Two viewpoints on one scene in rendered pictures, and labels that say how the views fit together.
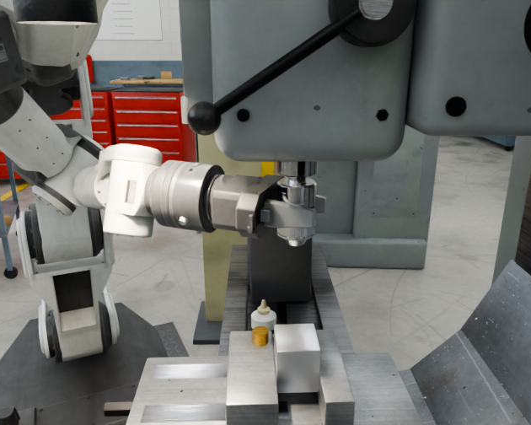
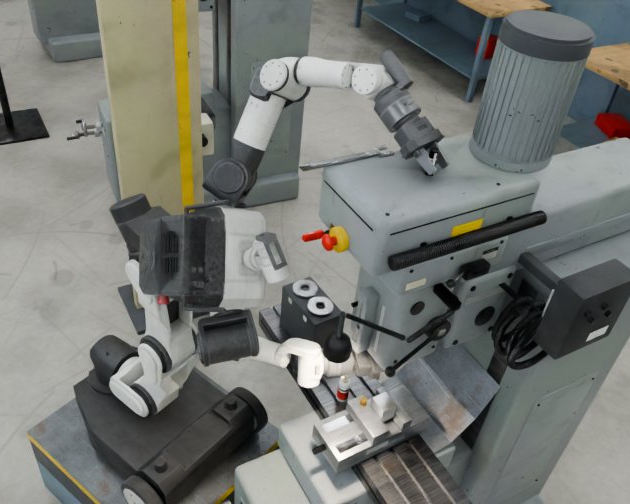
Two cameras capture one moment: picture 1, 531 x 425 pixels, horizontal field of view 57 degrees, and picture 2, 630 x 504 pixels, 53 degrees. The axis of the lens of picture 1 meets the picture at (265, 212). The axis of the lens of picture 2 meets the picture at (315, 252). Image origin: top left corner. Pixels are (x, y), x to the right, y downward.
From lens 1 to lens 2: 1.55 m
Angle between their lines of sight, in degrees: 34
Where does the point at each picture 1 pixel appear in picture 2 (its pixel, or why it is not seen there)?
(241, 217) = (374, 375)
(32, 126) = not seen: hidden behind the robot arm
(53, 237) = (177, 357)
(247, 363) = (366, 416)
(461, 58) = (458, 332)
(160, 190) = (334, 369)
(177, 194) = (343, 369)
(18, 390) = (130, 442)
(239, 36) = (398, 344)
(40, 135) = not seen: hidden behind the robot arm
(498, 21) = (468, 321)
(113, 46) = not seen: outside the picture
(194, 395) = (348, 434)
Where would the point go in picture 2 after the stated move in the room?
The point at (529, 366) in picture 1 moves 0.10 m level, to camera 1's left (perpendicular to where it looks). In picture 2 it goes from (454, 374) to (430, 384)
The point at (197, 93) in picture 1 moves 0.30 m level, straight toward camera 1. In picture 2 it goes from (364, 343) to (440, 421)
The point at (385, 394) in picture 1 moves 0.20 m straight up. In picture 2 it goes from (412, 407) to (424, 366)
